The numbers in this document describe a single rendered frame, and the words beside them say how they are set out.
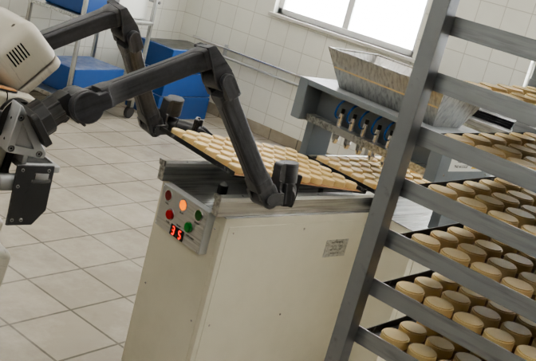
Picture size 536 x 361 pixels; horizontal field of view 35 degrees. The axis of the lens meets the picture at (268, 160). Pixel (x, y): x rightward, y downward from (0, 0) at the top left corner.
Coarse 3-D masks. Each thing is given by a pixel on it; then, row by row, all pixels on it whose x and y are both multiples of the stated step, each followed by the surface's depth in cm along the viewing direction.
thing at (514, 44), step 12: (456, 24) 131; (468, 24) 130; (480, 24) 129; (456, 36) 131; (468, 36) 130; (480, 36) 129; (492, 36) 127; (504, 36) 126; (516, 36) 125; (492, 48) 127; (504, 48) 126; (516, 48) 125; (528, 48) 124
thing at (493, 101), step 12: (444, 84) 133; (456, 84) 132; (468, 84) 130; (456, 96) 132; (468, 96) 130; (480, 96) 129; (492, 96) 128; (504, 96) 126; (492, 108) 128; (504, 108) 127; (516, 108) 125; (528, 108) 124; (528, 120) 124
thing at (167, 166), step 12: (168, 168) 269; (180, 168) 272; (192, 168) 275; (204, 168) 279; (216, 168) 282; (168, 180) 270; (180, 180) 274; (192, 180) 277; (204, 180) 281; (216, 180) 284; (228, 180) 288
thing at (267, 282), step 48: (192, 192) 266; (240, 192) 278; (240, 240) 257; (288, 240) 272; (336, 240) 288; (144, 288) 280; (192, 288) 261; (240, 288) 265; (288, 288) 281; (336, 288) 298; (144, 336) 279; (192, 336) 261; (240, 336) 274; (288, 336) 290
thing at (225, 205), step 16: (336, 192) 285; (352, 192) 290; (368, 192) 296; (224, 208) 250; (240, 208) 254; (256, 208) 259; (288, 208) 268; (304, 208) 273; (320, 208) 279; (336, 208) 284; (352, 208) 290; (368, 208) 296
